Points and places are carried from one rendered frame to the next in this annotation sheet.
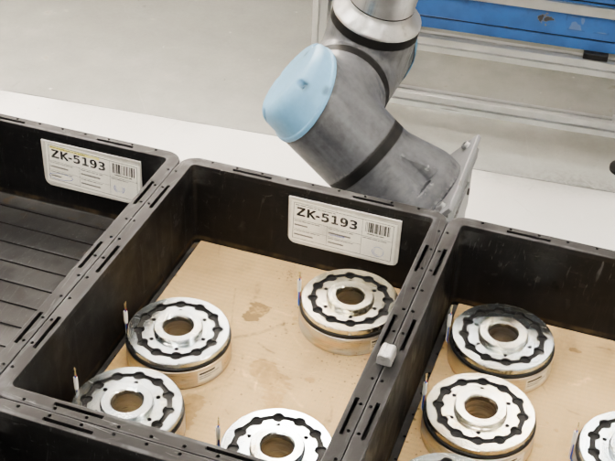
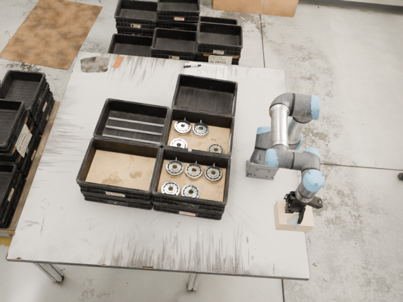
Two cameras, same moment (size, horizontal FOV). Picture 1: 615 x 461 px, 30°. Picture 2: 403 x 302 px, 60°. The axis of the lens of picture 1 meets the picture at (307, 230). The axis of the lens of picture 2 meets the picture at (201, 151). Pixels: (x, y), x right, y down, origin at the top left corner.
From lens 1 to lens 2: 1.57 m
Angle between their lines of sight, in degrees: 51
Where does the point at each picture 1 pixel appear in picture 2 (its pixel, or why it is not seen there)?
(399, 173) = (256, 153)
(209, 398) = (191, 137)
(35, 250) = (219, 107)
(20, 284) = (210, 108)
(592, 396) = (207, 190)
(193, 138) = not seen: hidden behind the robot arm
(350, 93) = (264, 136)
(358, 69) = not seen: hidden behind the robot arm
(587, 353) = (218, 189)
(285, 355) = (204, 145)
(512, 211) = (284, 188)
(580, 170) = not seen: outside the picture
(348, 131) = (258, 140)
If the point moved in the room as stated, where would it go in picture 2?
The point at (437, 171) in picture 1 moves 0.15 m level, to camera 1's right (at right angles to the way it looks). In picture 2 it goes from (261, 160) to (268, 182)
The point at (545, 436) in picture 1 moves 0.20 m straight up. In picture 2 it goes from (195, 183) to (198, 164)
